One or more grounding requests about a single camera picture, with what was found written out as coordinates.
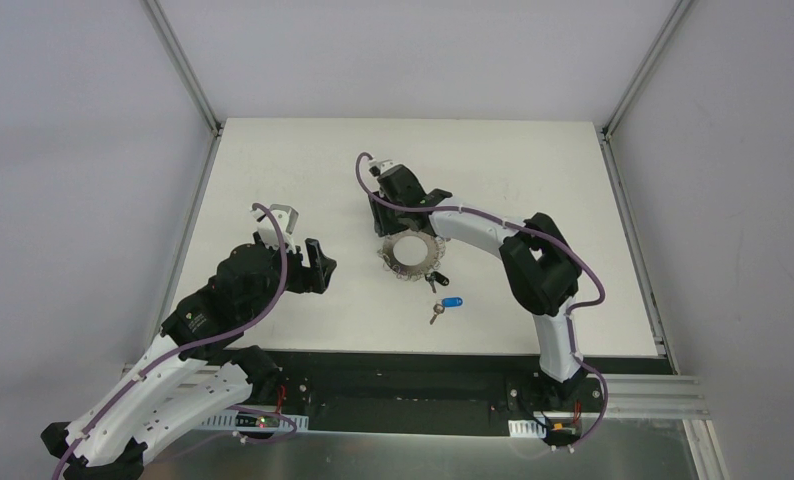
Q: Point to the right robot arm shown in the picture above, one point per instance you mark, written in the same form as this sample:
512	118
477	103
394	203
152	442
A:
541	274

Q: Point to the blue key tag loose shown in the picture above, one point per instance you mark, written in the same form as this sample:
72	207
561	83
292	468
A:
451	302

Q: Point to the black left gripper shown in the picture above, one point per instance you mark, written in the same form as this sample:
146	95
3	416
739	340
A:
310	266

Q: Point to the aluminium frame post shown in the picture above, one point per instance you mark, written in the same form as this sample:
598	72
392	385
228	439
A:
179	59
666	33

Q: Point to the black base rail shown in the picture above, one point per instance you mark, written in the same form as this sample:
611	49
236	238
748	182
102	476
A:
425	394

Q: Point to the white cable duct right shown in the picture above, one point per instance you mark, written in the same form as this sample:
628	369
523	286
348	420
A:
526	429

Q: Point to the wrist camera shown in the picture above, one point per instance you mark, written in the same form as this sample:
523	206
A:
378	167
275	225

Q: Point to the round metal key ring plate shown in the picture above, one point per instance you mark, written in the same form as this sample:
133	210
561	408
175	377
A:
410	255

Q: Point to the aluminium rail right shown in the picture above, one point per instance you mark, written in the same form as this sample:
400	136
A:
674	397

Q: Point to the black key tag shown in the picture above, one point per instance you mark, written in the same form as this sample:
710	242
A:
436	279

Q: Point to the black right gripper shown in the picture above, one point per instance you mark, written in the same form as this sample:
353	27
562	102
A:
384	216

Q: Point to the aluminium frame post left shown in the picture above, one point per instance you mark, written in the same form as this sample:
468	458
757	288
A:
179	59

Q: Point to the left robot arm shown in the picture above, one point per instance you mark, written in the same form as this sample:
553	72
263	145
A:
187	375

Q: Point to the white cable duct left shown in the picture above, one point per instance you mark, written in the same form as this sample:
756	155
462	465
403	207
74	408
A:
229	420

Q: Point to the silver key on loose tag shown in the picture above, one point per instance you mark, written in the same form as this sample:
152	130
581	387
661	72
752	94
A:
437	310

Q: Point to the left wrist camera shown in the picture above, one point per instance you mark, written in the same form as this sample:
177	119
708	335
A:
275	225

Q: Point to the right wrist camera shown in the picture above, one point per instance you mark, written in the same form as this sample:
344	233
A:
378	167

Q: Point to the white cable duct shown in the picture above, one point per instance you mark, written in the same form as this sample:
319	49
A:
526	429
229	420

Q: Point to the aluminium frame post right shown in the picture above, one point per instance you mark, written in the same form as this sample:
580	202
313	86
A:
666	33

